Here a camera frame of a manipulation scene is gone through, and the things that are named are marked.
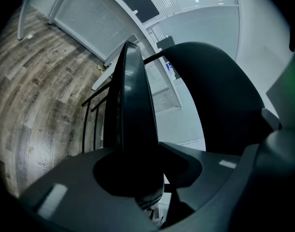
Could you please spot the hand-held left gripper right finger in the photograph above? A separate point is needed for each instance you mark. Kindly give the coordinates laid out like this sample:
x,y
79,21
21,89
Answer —
x,y
214,175

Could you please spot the small brown floor debris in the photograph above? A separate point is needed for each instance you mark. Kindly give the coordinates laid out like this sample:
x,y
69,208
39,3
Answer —
x,y
101,69

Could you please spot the blue and white tube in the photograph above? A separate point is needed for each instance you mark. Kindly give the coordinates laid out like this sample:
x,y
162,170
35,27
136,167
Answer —
x,y
168,66

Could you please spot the black folding chair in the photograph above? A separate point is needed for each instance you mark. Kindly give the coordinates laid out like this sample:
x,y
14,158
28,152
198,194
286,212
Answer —
x,y
222,93

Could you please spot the small white floor scrap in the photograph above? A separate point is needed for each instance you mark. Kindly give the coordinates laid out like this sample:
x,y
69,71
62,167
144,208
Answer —
x,y
29,36

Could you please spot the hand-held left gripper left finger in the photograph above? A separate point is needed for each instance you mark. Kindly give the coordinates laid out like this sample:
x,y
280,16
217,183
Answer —
x,y
77,182

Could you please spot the long white desk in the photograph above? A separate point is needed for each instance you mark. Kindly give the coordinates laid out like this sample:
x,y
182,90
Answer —
x,y
143,26

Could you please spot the long black desk divider panel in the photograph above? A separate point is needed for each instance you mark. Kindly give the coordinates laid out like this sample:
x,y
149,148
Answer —
x,y
140,1

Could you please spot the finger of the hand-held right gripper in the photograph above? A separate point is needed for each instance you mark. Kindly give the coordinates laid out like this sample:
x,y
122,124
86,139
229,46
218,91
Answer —
x,y
270,118
282,151

